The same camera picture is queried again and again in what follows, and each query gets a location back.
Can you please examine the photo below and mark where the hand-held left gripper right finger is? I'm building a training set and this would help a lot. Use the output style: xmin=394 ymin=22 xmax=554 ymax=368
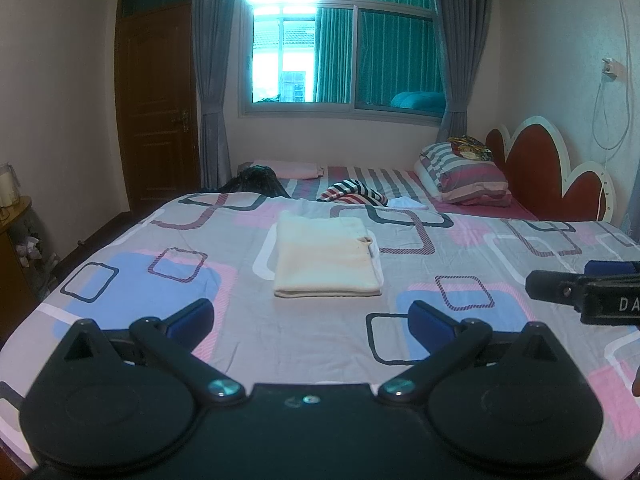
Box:
xmin=376 ymin=300 xmax=575 ymax=407

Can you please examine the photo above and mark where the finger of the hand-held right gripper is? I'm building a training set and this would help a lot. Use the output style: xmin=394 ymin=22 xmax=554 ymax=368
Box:
xmin=584 ymin=260 xmax=640 ymax=278
xmin=525 ymin=270 xmax=592 ymax=307

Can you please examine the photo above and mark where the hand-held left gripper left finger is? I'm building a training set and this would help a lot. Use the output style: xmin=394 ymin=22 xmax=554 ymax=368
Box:
xmin=60 ymin=298 xmax=247 ymax=407

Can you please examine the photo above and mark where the cream knit sweater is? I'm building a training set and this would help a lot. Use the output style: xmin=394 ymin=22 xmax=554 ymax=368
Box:
xmin=273 ymin=210 xmax=385 ymax=299

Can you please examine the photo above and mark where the patterned grey pink blanket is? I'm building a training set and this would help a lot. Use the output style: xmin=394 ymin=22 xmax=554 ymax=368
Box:
xmin=0 ymin=191 xmax=640 ymax=473

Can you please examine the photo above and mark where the red white headboard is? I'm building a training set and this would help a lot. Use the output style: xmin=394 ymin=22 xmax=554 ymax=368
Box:
xmin=485 ymin=116 xmax=619 ymax=222

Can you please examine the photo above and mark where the white folded cloth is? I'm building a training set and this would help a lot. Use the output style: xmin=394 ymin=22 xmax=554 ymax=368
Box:
xmin=387 ymin=196 xmax=430 ymax=211

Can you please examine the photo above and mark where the stack of striped pillows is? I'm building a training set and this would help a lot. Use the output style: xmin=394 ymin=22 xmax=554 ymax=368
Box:
xmin=414 ymin=141 xmax=513 ymax=206

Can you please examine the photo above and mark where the striped bed sheet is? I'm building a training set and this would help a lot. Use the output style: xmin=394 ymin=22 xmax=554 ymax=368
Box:
xmin=235 ymin=162 xmax=541 ymax=221

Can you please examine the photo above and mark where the black bag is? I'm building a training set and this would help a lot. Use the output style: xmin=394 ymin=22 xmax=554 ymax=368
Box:
xmin=217 ymin=166 xmax=294 ymax=200

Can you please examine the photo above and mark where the striped red black garment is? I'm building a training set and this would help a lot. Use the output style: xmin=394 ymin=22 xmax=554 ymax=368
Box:
xmin=317 ymin=178 xmax=390 ymax=207

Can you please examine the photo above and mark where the colourful small cushion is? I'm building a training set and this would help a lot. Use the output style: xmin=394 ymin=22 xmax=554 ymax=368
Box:
xmin=446 ymin=136 xmax=494 ymax=162

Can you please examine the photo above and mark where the pink folded cloth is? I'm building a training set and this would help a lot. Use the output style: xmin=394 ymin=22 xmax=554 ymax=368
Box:
xmin=248 ymin=160 xmax=326 ymax=180

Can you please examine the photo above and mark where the wooden nightstand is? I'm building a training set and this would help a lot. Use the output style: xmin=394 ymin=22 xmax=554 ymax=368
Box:
xmin=0 ymin=195 xmax=43 ymax=343

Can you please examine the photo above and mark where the brown wooden door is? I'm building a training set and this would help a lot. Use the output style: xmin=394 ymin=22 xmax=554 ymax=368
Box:
xmin=115 ymin=0 xmax=202 ymax=211

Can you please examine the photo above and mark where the teal cushion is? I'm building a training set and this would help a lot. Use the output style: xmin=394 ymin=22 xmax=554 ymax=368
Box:
xmin=390 ymin=91 xmax=446 ymax=111

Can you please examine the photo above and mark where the glass jar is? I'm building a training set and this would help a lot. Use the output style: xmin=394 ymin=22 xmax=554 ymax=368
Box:
xmin=0 ymin=162 xmax=22 ymax=209

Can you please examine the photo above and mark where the grey curtain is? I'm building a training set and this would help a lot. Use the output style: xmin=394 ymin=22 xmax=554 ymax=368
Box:
xmin=192 ymin=0 xmax=234 ymax=192
xmin=427 ymin=0 xmax=496 ymax=144

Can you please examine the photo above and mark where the window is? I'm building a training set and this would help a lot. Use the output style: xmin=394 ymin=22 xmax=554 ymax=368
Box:
xmin=239 ymin=0 xmax=449 ymax=120

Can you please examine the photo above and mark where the teal curtain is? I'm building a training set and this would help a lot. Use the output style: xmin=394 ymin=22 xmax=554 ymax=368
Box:
xmin=314 ymin=0 xmax=446 ymax=108

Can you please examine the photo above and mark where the white cable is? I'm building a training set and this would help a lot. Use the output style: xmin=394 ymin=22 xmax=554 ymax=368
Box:
xmin=591 ymin=0 xmax=634 ymax=161

